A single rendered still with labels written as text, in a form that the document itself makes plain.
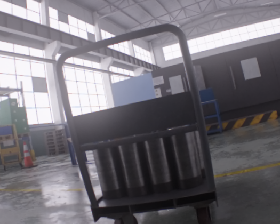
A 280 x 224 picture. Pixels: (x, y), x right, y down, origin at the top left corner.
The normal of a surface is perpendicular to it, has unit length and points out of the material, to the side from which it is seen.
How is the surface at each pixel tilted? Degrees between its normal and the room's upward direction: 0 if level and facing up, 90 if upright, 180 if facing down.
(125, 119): 98
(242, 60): 86
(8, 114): 90
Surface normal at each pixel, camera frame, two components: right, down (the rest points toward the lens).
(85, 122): -0.18, 0.10
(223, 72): -0.40, -0.06
